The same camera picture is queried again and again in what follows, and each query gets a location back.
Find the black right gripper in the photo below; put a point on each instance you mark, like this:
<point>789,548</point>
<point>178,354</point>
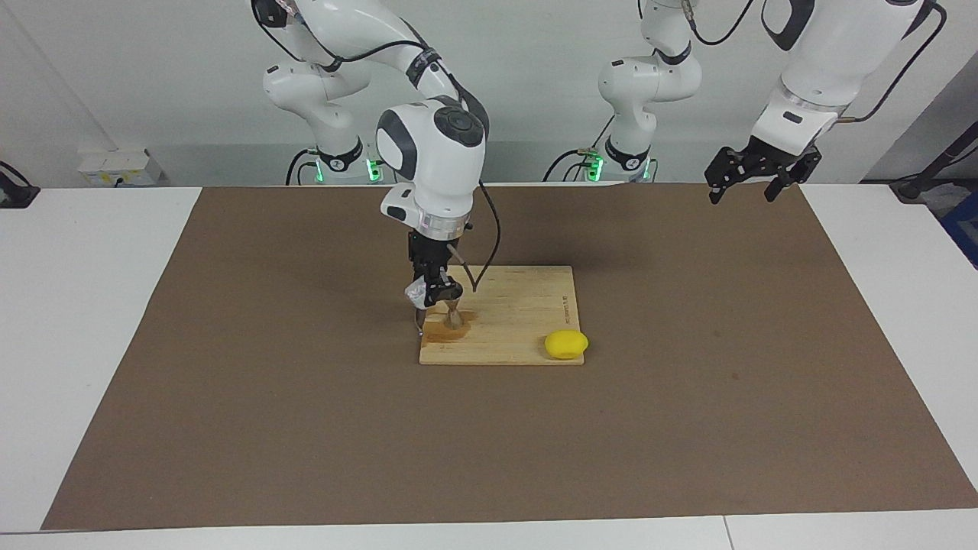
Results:
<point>428,256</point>

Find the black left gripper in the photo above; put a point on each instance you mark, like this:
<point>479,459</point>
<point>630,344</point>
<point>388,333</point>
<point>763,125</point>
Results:
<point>772,155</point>

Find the clear glass cup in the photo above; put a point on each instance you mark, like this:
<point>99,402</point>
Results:
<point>416,294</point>

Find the steel jigger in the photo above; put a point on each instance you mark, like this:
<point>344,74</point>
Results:
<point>455,321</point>

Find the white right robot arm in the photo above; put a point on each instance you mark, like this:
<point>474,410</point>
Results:
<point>443,168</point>

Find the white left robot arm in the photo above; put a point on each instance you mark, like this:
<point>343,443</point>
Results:
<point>833,53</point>

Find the wooden cutting board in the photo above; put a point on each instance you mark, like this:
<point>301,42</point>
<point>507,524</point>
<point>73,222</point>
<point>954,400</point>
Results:
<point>519,321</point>

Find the yellow lemon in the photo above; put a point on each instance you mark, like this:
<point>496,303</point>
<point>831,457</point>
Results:
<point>566,344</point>

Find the black stand with pole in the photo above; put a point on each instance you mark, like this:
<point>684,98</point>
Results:
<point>913,187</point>

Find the brown paper table mat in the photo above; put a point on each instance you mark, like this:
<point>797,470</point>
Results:
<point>306,428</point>

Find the blue crate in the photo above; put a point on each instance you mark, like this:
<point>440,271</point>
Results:
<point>964,229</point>

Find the black clamp base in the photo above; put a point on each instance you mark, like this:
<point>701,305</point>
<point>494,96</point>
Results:
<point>15,195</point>

